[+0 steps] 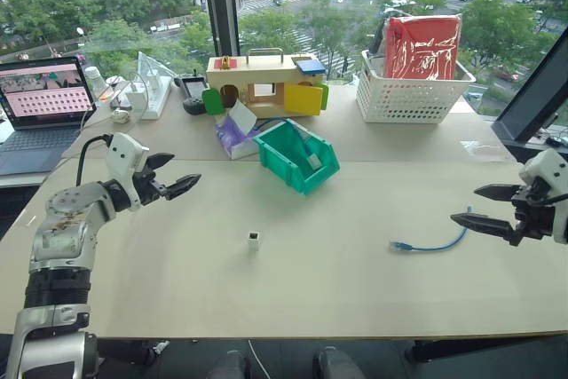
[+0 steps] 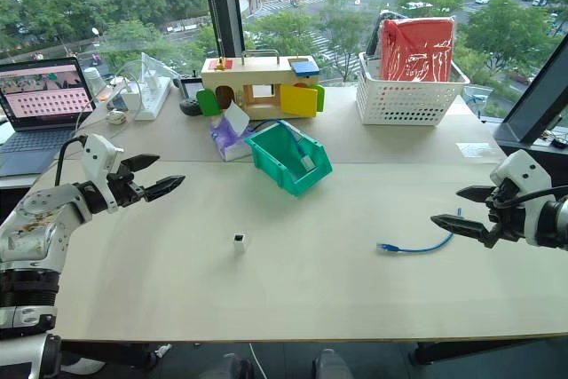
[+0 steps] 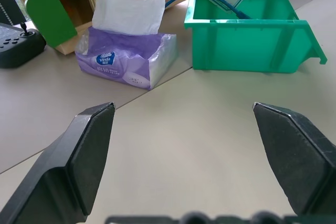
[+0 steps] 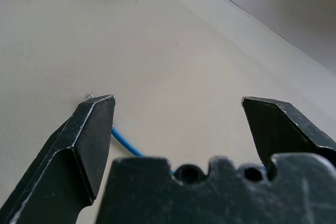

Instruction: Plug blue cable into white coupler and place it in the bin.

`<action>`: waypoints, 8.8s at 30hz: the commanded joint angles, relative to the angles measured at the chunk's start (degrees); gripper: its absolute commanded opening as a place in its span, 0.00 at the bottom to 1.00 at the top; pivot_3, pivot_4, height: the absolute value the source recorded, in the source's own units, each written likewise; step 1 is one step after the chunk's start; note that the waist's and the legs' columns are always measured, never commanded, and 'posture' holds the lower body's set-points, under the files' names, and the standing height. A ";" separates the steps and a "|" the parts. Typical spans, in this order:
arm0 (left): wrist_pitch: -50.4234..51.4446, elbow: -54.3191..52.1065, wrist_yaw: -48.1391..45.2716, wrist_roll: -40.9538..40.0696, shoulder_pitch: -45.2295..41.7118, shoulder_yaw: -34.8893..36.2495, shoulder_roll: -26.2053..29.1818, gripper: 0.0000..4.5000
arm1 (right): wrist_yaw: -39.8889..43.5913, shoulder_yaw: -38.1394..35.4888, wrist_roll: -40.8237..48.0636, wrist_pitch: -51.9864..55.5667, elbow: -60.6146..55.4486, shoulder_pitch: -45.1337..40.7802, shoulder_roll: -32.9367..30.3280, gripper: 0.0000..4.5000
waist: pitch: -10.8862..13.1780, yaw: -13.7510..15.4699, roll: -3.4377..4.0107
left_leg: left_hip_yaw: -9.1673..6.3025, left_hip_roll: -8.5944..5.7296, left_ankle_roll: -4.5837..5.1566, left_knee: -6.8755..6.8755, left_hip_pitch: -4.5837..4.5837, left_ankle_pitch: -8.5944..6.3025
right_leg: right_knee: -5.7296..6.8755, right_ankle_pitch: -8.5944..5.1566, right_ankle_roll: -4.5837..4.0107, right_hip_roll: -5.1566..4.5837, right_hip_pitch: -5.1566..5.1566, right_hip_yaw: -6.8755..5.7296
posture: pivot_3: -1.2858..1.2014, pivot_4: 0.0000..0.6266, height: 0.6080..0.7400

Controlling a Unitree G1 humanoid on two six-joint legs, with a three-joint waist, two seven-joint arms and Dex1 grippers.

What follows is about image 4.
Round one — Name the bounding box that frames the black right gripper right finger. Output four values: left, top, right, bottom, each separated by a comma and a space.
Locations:
240, 96, 336, 166

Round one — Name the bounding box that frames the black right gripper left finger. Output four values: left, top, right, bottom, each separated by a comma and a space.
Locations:
0, 94, 117, 224

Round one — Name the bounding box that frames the blue cable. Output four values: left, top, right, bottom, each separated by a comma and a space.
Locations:
82, 92, 268, 175

